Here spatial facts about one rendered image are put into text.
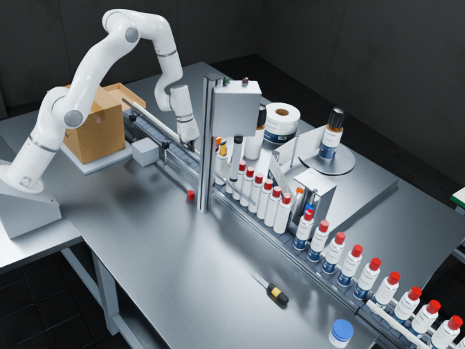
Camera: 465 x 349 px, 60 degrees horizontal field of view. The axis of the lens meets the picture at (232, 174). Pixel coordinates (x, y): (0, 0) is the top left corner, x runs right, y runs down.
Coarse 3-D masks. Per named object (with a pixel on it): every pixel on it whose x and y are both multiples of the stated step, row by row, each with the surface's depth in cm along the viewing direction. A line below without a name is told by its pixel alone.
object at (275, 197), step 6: (276, 186) 166; (276, 192) 164; (270, 198) 167; (276, 198) 166; (270, 204) 168; (276, 204) 167; (270, 210) 170; (276, 210) 170; (270, 216) 172; (264, 222) 177; (270, 222) 174
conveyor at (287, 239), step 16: (128, 112) 235; (144, 128) 224; (192, 160) 207; (224, 192) 191; (288, 240) 171; (304, 256) 166; (320, 256) 166; (320, 272) 160; (336, 272) 162; (352, 288) 156
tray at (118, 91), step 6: (114, 84) 261; (120, 84) 262; (108, 90) 260; (114, 90) 262; (120, 90) 263; (126, 90) 260; (114, 96) 256; (120, 96) 257; (126, 96) 257; (132, 96) 257; (120, 102) 251; (132, 102) 252; (138, 102) 253; (144, 102) 248; (126, 108) 247; (144, 108) 249
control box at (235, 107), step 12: (216, 84) 146; (228, 84) 147; (240, 84) 147; (252, 84) 148; (216, 96) 142; (228, 96) 143; (240, 96) 144; (252, 96) 144; (216, 108) 146; (228, 108) 146; (240, 108) 147; (252, 108) 148; (216, 120) 149; (228, 120) 150; (240, 120) 150; (252, 120) 151; (216, 132) 152; (228, 132) 153; (240, 132) 154; (252, 132) 155
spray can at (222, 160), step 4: (220, 148) 182; (220, 152) 183; (220, 156) 184; (224, 156) 184; (220, 160) 185; (224, 160) 184; (220, 164) 186; (224, 164) 186; (216, 168) 191; (220, 168) 188; (224, 168) 188; (220, 172) 189; (224, 172) 190; (216, 176) 192; (224, 176) 191; (216, 180) 194; (220, 180) 192; (220, 184) 194
